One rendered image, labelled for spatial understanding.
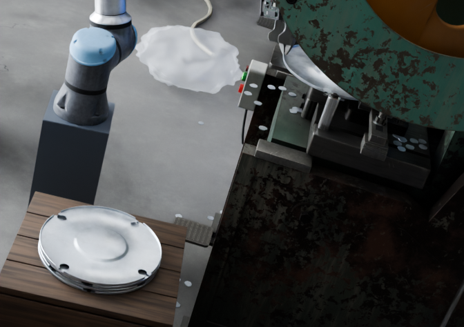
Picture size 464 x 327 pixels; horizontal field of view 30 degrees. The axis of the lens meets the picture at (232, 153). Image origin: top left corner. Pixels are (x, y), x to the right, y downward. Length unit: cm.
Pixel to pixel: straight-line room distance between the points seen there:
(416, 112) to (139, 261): 73
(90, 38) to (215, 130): 122
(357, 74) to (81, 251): 76
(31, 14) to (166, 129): 101
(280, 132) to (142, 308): 57
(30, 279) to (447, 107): 98
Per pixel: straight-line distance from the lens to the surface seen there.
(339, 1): 171
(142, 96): 355
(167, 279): 208
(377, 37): 174
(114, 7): 241
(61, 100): 240
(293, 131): 221
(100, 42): 233
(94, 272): 201
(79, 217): 216
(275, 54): 226
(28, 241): 211
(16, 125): 319
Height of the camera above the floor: 166
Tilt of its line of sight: 30 degrees down
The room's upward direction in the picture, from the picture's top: 17 degrees clockwise
